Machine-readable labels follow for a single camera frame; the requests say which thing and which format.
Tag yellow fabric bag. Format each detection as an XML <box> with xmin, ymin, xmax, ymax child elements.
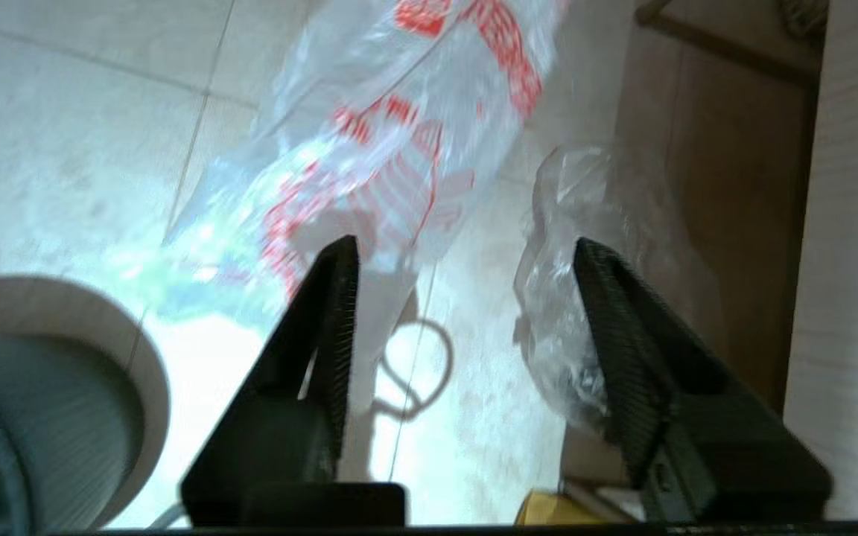
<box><xmin>516</xmin><ymin>490</ymin><xmax>586</xmax><ymax>526</ymax></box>

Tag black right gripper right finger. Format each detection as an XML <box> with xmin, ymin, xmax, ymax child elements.
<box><xmin>574</xmin><ymin>237</ymin><xmax>832</xmax><ymax>522</ymax></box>

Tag white red bag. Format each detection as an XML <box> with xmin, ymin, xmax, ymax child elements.
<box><xmin>161</xmin><ymin>0</ymin><xmax>571</xmax><ymax>321</ymax></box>

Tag clear plastic bag dark contents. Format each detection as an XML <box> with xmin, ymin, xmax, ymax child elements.
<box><xmin>515</xmin><ymin>145</ymin><xmax>698</xmax><ymax>433</ymax></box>

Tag black round trash bin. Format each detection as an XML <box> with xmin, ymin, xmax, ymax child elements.
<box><xmin>0</xmin><ymin>274</ymin><xmax>171</xmax><ymax>533</ymax></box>

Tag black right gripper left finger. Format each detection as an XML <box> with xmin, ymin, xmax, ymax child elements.
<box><xmin>179</xmin><ymin>234</ymin><xmax>361</xmax><ymax>526</ymax></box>

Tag brown metal table frame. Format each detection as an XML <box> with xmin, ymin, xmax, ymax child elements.
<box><xmin>634</xmin><ymin>0</ymin><xmax>821</xmax><ymax>86</ymax></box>

